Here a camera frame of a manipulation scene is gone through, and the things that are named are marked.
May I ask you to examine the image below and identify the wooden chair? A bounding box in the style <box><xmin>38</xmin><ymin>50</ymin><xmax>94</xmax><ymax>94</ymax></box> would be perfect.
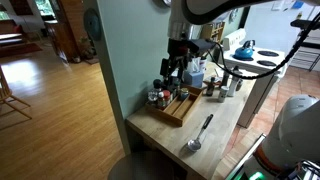
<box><xmin>0</xmin><ymin>64</ymin><xmax>33</xmax><ymax>121</ymax></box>

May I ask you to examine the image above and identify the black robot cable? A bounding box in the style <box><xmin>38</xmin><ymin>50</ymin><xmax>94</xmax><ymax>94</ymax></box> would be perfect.
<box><xmin>206</xmin><ymin>13</ymin><xmax>320</xmax><ymax>81</ymax></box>

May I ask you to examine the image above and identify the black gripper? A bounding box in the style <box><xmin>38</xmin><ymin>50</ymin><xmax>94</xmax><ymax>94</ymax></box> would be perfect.
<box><xmin>159</xmin><ymin>37</ymin><xmax>194</xmax><ymax>84</ymax></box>

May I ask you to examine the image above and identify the metal ladle black handle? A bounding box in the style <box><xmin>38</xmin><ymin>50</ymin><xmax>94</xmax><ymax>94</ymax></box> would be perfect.
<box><xmin>186</xmin><ymin>113</ymin><xmax>214</xmax><ymax>153</ymax></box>

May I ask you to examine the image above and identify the blue kettle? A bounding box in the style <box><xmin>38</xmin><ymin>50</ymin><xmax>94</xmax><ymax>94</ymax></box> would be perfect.
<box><xmin>232</xmin><ymin>39</ymin><xmax>257</xmax><ymax>62</ymax></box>

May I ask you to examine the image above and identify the blue tissue box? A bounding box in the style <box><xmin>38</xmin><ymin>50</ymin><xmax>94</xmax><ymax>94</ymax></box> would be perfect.
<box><xmin>183</xmin><ymin>56</ymin><xmax>207</xmax><ymax>88</ymax></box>

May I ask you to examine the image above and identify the round dark wall plate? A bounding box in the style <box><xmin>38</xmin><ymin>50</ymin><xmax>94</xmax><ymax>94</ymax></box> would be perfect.
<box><xmin>83</xmin><ymin>8</ymin><xmax>103</xmax><ymax>42</ymax></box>

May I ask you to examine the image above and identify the blue labelled can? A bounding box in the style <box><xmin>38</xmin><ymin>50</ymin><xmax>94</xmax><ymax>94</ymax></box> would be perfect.
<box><xmin>171</xmin><ymin>78</ymin><xmax>182</xmax><ymax>98</ymax></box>

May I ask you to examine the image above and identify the white cap orange spice bottle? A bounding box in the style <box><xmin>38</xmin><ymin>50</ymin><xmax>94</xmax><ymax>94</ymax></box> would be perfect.
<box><xmin>156</xmin><ymin>91</ymin><xmax>167</xmax><ymax>110</ymax></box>

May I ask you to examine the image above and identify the black cap spice bottle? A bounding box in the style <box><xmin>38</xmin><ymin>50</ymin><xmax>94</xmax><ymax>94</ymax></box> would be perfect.
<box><xmin>153</xmin><ymin>78</ymin><xmax>163</xmax><ymax>92</ymax></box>

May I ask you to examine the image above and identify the black stove burner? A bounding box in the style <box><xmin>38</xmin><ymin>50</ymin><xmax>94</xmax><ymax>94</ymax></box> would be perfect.
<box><xmin>257</xmin><ymin>49</ymin><xmax>280</xmax><ymax>58</ymax></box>
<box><xmin>256</xmin><ymin>59</ymin><xmax>278</xmax><ymax>68</ymax></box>

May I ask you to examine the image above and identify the white shaker jar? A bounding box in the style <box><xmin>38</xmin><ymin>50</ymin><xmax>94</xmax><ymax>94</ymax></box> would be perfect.
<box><xmin>218</xmin><ymin>85</ymin><xmax>230</xmax><ymax>104</ymax></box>

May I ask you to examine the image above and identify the wooden organizer tray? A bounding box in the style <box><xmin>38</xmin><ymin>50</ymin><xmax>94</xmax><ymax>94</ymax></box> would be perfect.
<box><xmin>144</xmin><ymin>84</ymin><xmax>204</xmax><ymax>128</ymax></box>

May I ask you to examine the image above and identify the brown wooden cabinet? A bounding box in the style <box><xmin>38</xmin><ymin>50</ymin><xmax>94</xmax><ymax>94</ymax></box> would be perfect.
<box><xmin>44</xmin><ymin>0</ymin><xmax>88</xmax><ymax>63</ymax></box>

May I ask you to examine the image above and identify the brown glass bottle black cap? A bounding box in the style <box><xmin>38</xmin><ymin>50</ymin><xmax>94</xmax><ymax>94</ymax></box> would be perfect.
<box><xmin>205</xmin><ymin>76</ymin><xmax>216</xmax><ymax>98</ymax></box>

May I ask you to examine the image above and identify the dark textured grinder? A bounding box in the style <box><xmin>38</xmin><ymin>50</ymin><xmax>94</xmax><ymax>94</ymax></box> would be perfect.
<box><xmin>221</xmin><ymin>71</ymin><xmax>231</xmax><ymax>88</ymax></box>

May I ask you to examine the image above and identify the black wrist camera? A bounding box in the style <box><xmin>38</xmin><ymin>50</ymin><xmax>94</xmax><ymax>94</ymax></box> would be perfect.
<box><xmin>189</xmin><ymin>38</ymin><xmax>218</xmax><ymax>54</ymax></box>

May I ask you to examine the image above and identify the wooden wall spice rack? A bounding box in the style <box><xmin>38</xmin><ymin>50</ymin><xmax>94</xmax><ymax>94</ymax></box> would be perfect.
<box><xmin>201</xmin><ymin>21</ymin><xmax>226</xmax><ymax>44</ymax></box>

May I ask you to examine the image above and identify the white refrigerator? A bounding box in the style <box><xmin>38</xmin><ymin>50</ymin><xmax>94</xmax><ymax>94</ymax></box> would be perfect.
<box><xmin>244</xmin><ymin>0</ymin><xmax>320</xmax><ymax>54</ymax></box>

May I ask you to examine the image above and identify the clear glass bottle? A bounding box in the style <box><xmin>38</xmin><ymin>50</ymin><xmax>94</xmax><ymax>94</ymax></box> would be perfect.
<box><xmin>147</xmin><ymin>89</ymin><xmax>159</xmax><ymax>106</ymax></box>

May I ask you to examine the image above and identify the white stove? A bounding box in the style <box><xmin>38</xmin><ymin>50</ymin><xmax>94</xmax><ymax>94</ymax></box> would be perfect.
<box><xmin>218</xmin><ymin>28</ymin><xmax>289</xmax><ymax>129</ymax></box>

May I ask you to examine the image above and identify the red cap spice bottle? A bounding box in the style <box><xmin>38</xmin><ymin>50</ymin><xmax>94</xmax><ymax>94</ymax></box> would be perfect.
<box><xmin>162</xmin><ymin>89</ymin><xmax>172</xmax><ymax>106</ymax></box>

